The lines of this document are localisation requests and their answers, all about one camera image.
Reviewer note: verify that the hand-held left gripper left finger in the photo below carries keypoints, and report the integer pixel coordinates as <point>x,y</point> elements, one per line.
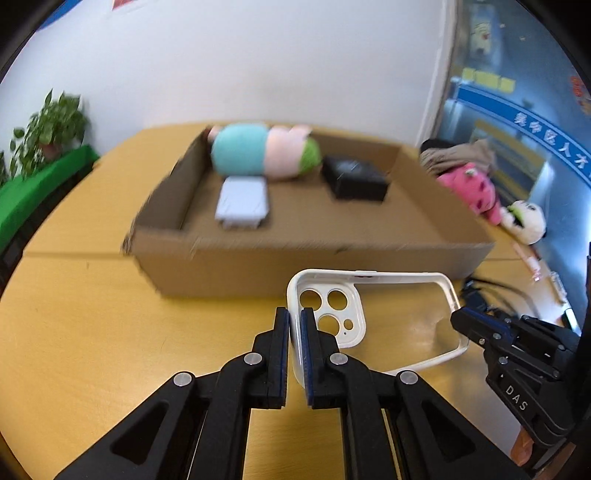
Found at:
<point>282,341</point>

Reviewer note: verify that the pale blue power bank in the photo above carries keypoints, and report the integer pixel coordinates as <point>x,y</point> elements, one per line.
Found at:
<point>242,198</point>

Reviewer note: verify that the person's right hand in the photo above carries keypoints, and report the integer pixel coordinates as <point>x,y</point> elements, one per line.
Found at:
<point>527,445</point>

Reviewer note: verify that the green table cloth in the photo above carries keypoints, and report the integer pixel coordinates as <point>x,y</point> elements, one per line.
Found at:
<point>41,184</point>

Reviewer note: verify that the red paper sign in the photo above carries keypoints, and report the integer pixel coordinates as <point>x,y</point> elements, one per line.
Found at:
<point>129,3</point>

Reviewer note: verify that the brown cardboard box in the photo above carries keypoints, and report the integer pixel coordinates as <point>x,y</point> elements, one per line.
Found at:
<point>323,258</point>

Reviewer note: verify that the black charger box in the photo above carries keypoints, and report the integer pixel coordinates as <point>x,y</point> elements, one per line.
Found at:
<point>355,180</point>

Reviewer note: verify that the small potted plant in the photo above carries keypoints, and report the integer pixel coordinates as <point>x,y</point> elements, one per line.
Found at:
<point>3,168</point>

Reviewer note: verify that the pink plush toy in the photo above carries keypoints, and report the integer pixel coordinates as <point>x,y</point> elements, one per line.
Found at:
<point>471,184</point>

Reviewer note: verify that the white panda plush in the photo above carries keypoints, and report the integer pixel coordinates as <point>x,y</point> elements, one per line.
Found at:
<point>526,224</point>

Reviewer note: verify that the beige garment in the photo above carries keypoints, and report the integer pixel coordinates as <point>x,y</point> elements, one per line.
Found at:
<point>461,154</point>

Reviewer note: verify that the white phone case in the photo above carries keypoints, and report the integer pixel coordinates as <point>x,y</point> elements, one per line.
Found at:
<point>359,323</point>

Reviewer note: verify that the large potted plant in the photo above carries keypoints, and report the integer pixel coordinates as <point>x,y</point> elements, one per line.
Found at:
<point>51,124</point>

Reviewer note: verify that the cartoon sticker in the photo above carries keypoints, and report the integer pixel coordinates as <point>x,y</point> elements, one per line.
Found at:
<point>481,39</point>

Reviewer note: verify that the dark cloth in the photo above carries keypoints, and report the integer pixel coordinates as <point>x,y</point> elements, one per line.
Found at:
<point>431,145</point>

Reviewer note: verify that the row of yellow sticky notes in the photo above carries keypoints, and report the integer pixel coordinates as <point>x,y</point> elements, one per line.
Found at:
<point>489,79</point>

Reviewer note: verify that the blue pink pig plush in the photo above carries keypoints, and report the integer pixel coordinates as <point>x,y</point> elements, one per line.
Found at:
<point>240,150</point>

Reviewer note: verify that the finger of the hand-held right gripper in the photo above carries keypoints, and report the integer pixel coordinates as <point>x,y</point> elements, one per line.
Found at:
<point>475,327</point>

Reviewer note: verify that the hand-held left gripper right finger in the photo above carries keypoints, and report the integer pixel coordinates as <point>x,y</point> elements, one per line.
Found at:
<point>307,350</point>

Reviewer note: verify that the blue glass band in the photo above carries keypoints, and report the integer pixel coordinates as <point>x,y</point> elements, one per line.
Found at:
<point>508,113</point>

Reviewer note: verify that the red window sticker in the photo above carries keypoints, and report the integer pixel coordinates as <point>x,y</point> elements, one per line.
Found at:
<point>581,90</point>

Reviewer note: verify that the pink pen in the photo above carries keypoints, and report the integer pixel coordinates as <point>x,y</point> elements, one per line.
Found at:
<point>531,265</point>

